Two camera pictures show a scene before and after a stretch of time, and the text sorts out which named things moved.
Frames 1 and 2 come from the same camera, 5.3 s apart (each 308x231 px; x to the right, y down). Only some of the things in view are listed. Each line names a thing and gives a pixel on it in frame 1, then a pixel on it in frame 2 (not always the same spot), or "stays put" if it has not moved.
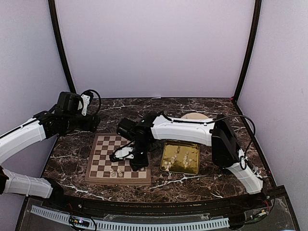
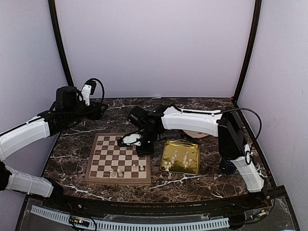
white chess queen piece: x=112 y=172 stays put
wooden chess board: x=101 y=170 stays put
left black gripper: x=86 y=126 to x=95 y=113
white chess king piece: x=119 y=172 stays put
